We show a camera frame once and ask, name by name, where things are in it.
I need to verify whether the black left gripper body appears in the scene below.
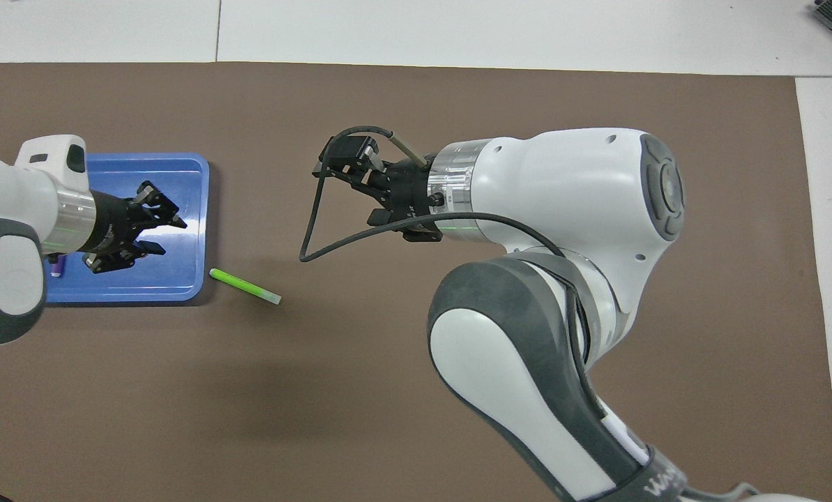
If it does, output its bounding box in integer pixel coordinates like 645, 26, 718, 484
81, 192, 141, 256

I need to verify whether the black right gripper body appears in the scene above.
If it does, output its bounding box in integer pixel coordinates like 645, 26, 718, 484
377, 155, 446, 243

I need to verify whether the green pen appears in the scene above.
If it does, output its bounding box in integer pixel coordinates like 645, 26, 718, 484
209, 268, 282, 307

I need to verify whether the blue plastic tray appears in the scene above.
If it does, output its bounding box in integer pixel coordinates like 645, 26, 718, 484
43, 152, 211, 305

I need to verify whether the brown table mat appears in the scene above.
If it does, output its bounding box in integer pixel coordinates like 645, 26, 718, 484
0, 61, 832, 502

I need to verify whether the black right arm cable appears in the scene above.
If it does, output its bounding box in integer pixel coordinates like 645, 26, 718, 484
298, 125, 608, 419

